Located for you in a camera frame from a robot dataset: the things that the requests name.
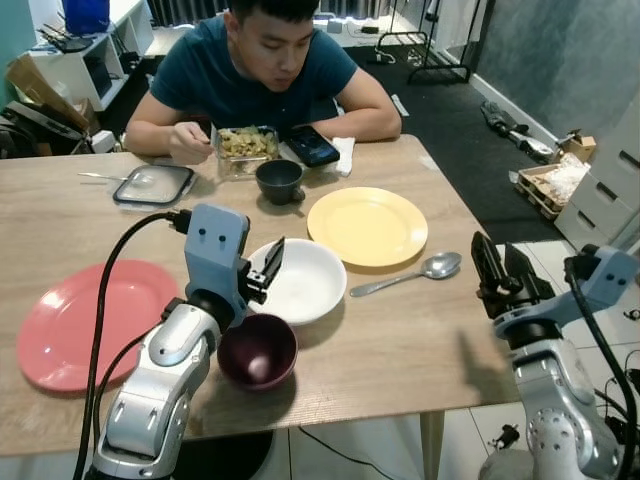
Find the brown cardboard box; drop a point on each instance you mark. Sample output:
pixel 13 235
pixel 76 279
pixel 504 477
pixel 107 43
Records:
pixel 35 85

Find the grey black power tool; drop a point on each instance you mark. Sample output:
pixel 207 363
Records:
pixel 505 125

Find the white paper napkin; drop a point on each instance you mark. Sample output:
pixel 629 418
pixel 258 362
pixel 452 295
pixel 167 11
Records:
pixel 345 155

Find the blue-shirted man's left forearm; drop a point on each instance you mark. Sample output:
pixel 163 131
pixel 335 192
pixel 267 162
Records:
pixel 370 122

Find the thin metal utensil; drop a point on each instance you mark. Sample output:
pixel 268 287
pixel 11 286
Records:
pixel 90 176

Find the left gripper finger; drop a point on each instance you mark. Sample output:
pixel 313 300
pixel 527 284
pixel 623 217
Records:
pixel 275 265

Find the blue plastic container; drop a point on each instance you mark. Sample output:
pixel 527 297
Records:
pixel 85 15

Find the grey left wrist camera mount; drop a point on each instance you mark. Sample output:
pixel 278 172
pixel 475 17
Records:
pixel 215 250

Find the small cardboard box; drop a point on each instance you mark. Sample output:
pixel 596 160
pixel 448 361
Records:
pixel 580 150

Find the clear black-rimmed container lid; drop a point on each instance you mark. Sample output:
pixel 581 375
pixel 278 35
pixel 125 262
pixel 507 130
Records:
pixel 153 186

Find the glass food container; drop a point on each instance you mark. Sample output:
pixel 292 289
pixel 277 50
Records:
pixel 246 150

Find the white shelf unit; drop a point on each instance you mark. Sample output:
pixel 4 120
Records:
pixel 70 70

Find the black round base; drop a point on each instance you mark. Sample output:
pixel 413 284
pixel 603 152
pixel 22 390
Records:
pixel 230 460

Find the metal spoon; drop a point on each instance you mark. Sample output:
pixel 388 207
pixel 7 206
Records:
pixel 440 265

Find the black metal rack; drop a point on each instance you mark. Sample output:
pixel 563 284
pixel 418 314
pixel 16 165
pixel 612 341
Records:
pixel 478 38

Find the black power plug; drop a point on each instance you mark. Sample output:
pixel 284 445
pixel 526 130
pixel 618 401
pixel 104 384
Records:
pixel 507 437

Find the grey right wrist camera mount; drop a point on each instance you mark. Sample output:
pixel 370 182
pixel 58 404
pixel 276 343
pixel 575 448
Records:
pixel 605 275

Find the yellow plate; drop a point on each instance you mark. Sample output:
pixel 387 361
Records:
pixel 368 227

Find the white bowl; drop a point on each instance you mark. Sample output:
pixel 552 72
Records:
pixel 310 285

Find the blue-shirted man's right forearm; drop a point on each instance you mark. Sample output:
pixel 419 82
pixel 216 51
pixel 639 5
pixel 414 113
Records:
pixel 145 130

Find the pink plate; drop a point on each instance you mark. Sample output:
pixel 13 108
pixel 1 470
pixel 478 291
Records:
pixel 70 330

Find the blue-shirted man's right hand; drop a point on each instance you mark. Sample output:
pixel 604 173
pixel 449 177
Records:
pixel 188 143

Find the maroon bowl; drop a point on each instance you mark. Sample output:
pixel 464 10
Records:
pixel 260 355

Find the small dark bowl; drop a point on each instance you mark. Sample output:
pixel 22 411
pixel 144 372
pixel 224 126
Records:
pixel 280 180

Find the white drawer cabinet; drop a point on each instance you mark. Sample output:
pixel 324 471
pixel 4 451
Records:
pixel 600 200

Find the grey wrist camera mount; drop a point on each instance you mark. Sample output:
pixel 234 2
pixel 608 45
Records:
pixel 215 250
pixel 605 275

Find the man in blue t-shirt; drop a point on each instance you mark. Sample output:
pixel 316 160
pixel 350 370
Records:
pixel 250 75

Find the black smartphone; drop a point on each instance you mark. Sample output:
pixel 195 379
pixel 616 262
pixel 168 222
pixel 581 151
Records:
pixel 312 148

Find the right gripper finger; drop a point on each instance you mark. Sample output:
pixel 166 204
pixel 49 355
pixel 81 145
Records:
pixel 520 275
pixel 485 265

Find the crumpled clear plastic bag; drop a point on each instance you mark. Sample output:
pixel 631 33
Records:
pixel 568 178

